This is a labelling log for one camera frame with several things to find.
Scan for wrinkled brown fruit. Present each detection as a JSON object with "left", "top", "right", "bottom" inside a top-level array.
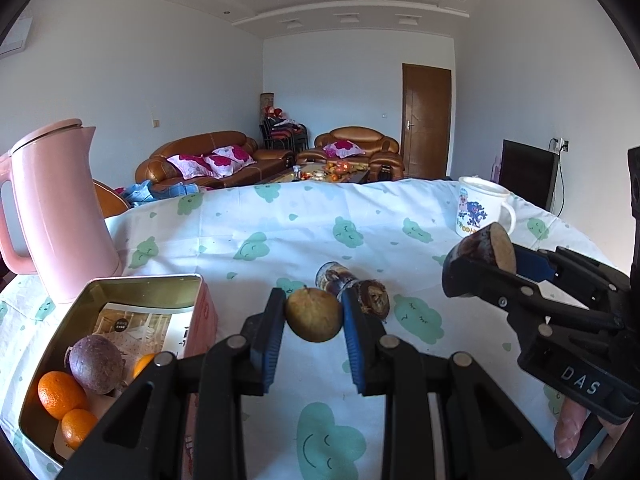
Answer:
[{"left": 356, "top": 280, "right": 392, "bottom": 318}]

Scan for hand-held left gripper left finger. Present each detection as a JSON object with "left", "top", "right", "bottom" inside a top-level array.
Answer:
[{"left": 57, "top": 287, "right": 287, "bottom": 480}]

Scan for brown leather armchair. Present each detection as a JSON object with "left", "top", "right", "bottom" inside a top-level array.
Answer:
[{"left": 314, "top": 126, "right": 405, "bottom": 181}]

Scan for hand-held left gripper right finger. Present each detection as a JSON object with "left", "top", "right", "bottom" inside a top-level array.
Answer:
[{"left": 340, "top": 289, "right": 571, "bottom": 480}]

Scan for metal tin box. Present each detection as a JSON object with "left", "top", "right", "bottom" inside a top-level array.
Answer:
[{"left": 18, "top": 273, "right": 219, "bottom": 466}]

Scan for small dark bottle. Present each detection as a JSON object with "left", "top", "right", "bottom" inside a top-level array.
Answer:
[{"left": 315, "top": 261, "right": 358, "bottom": 295}]

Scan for white air conditioner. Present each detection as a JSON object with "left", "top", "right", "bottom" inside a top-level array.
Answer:
[{"left": 0, "top": 16, "right": 33, "bottom": 56}]

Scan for photo printed brochure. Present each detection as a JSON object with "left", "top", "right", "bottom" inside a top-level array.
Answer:
[{"left": 95, "top": 301, "right": 196, "bottom": 347}]

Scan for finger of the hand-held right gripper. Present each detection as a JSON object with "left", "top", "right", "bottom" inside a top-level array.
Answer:
[
  {"left": 515, "top": 246, "right": 633, "bottom": 311},
  {"left": 442, "top": 255, "right": 623, "bottom": 356}
]

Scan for white cartoon print mug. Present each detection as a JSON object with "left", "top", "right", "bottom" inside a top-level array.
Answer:
[{"left": 455, "top": 176, "right": 517, "bottom": 238}]

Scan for stacked dark chairs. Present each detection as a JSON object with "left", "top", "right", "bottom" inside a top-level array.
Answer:
[{"left": 258, "top": 117, "right": 308, "bottom": 153}]

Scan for white cloud print tablecloth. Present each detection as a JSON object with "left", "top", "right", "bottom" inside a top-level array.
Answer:
[{"left": 0, "top": 176, "right": 640, "bottom": 480}]

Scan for black television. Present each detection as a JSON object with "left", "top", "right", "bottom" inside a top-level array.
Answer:
[{"left": 500, "top": 139, "right": 561, "bottom": 211}]

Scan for round tan brown fruit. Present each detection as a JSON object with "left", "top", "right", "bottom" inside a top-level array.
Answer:
[{"left": 285, "top": 287, "right": 344, "bottom": 343}]

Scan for brown wooden door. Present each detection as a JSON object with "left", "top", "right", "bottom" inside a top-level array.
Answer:
[{"left": 401, "top": 62, "right": 453, "bottom": 181}]

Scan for dark brown cut fruit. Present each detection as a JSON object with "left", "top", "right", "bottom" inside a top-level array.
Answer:
[{"left": 452, "top": 222, "right": 517, "bottom": 275}]

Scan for brown leather sofa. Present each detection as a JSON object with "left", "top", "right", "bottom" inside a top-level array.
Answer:
[{"left": 135, "top": 130, "right": 296, "bottom": 196}]

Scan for purple passion fruit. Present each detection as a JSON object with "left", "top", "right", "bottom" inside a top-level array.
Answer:
[{"left": 68, "top": 335, "right": 126, "bottom": 395}]

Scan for orange mandarin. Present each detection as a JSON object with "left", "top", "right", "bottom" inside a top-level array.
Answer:
[
  {"left": 61, "top": 408, "right": 99, "bottom": 451},
  {"left": 132, "top": 353, "right": 158, "bottom": 380},
  {"left": 37, "top": 370, "right": 88, "bottom": 420}
]

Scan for coffee table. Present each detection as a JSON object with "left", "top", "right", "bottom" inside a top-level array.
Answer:
[{"left": 265, "top": 160, "right": 371, "bottom": 186}]

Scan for pink flower print pillow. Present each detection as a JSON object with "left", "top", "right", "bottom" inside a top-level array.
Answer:
[
  {"left": 322, "top": 140, "right": 365, "bottom": 160},
  {"left": 167, "top": 154, "right": 216, "bottom": 180},
  {"left": 202, "top": 146, "right": 256, "bottom": 177}
]

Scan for pink electric kettle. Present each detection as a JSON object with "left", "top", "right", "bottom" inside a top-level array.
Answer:
[{"left": 0, "top": 119, "right": 123, "bottom": 305}]

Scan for person's right hand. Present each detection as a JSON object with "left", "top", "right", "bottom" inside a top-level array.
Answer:
[{"left": 554, "top": 397, "right": 588, "bottom": 460}]

